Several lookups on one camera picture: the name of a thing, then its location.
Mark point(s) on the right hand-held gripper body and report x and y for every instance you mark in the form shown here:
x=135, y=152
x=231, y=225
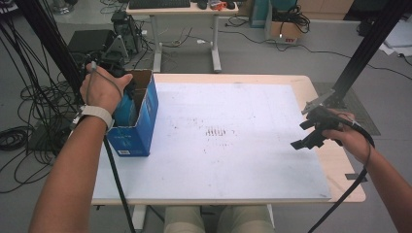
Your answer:
x=325, y=118

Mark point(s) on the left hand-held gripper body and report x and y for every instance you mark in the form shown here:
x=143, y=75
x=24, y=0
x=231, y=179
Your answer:
x=115, y=61

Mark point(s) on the blue cardboard box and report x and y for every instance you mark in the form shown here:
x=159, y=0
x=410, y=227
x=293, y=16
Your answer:
x=137, y=139

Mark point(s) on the person's left hand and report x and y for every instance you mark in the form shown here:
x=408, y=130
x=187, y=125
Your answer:
x=102, y=89

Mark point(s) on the person's right hand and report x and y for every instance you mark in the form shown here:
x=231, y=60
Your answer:
x=351, y=139

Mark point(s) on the black equipment case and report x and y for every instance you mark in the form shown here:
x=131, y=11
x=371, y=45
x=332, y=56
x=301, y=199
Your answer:
x=87, y=40

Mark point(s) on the black computer tower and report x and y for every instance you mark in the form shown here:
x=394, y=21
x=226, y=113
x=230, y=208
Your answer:
x=129, y=26

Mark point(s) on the grey floor mat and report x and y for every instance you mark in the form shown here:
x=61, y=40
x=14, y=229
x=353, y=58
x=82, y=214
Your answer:
x=366, y=124

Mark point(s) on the white band wristwatch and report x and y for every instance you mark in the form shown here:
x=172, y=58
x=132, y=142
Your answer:
x=95, y=112

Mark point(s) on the black tape strip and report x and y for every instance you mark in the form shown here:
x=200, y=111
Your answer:
x=353, y=176

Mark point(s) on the black metal stand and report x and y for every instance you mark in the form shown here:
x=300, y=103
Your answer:
x=366, y=48
x=48, y=42

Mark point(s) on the black keyboard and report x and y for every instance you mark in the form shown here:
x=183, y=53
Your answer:
x=158, y=4

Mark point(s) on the clear container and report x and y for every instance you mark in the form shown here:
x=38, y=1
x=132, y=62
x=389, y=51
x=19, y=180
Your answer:
x=60, y=6

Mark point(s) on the white table leg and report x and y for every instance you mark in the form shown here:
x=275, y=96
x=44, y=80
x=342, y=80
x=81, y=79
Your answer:
x=139, y=218
x=269, y=215

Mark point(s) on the light wooden table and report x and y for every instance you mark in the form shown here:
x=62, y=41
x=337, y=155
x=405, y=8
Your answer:
x=233, y=78

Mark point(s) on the brown cardboard box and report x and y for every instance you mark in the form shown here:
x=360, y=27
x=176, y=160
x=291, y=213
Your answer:
x=286, y=32

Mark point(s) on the white-legged desk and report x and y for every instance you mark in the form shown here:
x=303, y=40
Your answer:
x=194, y=10

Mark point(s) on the person's right leg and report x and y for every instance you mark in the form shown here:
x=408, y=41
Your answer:
x=246, y=220

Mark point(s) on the person's leg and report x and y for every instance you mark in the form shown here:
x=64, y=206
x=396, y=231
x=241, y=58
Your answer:
x=184, y=220
x=246, y=220

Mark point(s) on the black computer mouse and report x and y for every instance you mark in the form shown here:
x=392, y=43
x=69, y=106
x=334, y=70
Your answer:
x=230, y=5
x=202, y=4

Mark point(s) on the white board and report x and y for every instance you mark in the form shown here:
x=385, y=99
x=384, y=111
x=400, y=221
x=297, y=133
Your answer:
x=210, y=168

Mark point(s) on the white paper sheets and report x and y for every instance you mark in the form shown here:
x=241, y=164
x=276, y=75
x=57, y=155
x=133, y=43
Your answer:
x=400, y=39

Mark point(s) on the light wooden cabinet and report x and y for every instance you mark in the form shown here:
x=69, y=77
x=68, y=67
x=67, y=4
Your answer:
x=324, y=8

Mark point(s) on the orange small object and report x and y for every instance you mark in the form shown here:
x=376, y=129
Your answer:
x=217, y=5

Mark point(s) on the teal bin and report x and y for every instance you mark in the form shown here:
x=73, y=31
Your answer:
x=259, y=13

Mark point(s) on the person's left leg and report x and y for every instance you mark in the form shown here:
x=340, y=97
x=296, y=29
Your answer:
x=184, y=220

